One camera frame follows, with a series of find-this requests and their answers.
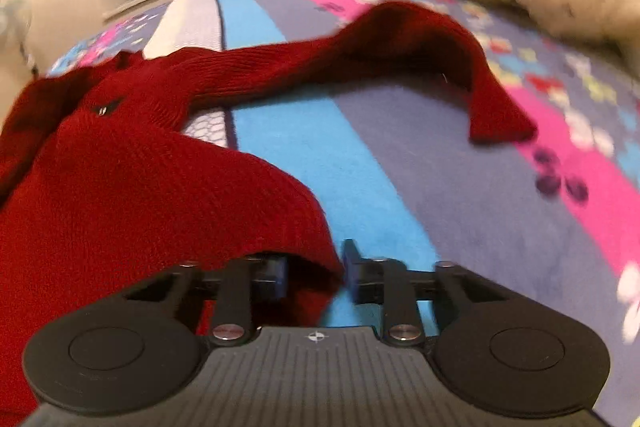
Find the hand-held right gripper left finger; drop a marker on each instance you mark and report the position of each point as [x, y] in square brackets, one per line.
[279, 280]

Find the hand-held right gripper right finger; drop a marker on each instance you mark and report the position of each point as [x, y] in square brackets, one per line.
[351, 276]

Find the red knitted sweater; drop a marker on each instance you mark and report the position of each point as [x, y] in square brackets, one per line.
[125, 207]

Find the floral striped fleece blanket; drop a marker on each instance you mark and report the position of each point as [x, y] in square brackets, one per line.
[400, 157]

